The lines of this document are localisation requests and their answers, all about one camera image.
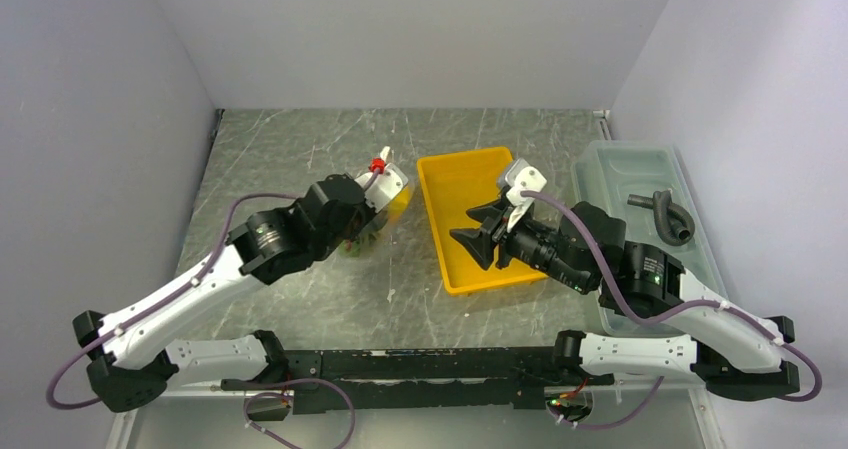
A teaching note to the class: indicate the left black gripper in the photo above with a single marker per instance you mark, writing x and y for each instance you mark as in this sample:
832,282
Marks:
367,214

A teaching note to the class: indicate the orange toy pineapple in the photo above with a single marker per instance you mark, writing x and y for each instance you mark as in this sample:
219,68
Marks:
361,246

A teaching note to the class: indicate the black base frame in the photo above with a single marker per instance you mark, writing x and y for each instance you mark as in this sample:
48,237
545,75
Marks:
325,380

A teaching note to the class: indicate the clear dotted zip top bag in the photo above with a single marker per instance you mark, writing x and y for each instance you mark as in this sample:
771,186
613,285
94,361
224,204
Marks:
380,224

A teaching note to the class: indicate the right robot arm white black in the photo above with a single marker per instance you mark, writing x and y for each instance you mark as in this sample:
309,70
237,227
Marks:
736,355

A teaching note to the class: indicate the clear plastic storage box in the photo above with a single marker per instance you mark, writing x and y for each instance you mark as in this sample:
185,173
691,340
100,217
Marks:
608,172

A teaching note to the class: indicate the yellow toy pear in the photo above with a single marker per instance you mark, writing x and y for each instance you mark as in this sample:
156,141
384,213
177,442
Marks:
397,206

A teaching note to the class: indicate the yellow plastic tray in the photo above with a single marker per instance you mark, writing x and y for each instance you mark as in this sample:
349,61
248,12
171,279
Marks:
451,184

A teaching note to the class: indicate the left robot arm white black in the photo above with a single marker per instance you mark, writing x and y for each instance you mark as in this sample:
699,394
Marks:
136,354

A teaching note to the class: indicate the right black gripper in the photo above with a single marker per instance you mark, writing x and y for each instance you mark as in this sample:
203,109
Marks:
481,244

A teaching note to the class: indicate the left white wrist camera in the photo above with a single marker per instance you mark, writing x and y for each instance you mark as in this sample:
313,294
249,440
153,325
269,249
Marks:
383,180

